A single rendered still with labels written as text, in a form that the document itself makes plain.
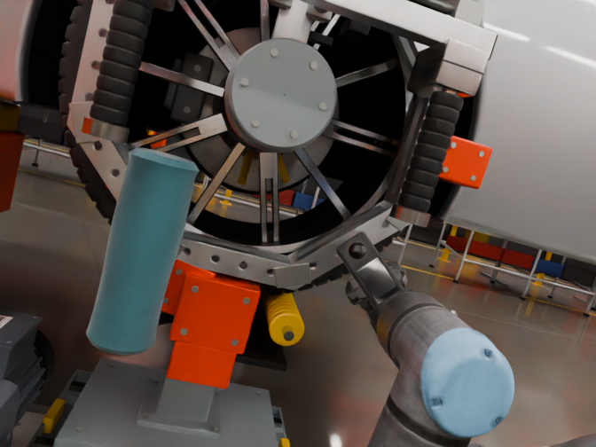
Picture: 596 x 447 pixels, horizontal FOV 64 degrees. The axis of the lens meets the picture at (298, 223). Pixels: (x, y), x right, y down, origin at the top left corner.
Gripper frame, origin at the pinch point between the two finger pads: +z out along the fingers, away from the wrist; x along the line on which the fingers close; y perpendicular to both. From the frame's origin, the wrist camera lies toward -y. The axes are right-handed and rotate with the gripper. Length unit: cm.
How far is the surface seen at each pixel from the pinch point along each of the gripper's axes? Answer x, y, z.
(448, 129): 13.0, -18.3, -24.7
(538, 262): 211, 242, 374
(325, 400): -25, 66, 76
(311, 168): 1.7, -17.2, 8.0
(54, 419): -64, 1, 15
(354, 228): 2.0, -7.1, -2.2
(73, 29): -20, -54, 6
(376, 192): 9.6, -8.2, 6.1
